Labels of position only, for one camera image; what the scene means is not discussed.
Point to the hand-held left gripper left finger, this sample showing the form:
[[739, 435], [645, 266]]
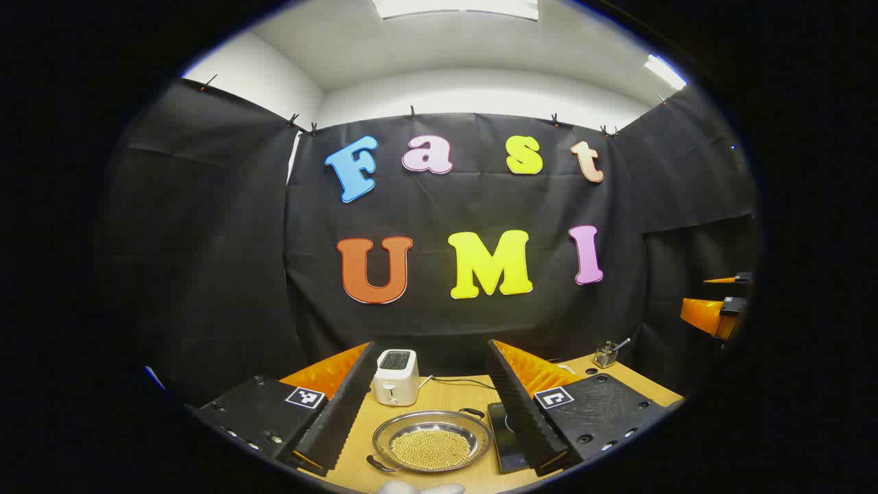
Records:
[[343, 412]]

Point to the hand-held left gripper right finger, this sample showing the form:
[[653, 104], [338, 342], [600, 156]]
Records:
[[525, 418]]

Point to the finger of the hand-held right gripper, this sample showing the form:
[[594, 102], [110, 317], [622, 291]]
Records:
[[737, 279], [713, 315]]

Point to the small ceiling light panel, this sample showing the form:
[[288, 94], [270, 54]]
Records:
[[664, 71]]

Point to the large ceiling light panel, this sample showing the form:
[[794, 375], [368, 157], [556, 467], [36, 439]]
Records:
[[453, 7]]

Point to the metal spoon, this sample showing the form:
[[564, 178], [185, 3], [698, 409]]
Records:
[[623, 343]]

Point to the white toaster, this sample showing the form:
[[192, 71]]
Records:
[[396, 384]]

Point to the black induction cooktop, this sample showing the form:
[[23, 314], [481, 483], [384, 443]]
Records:
[[504, 439]]

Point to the pile of soybeans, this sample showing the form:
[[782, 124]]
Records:
[[430, 449]]

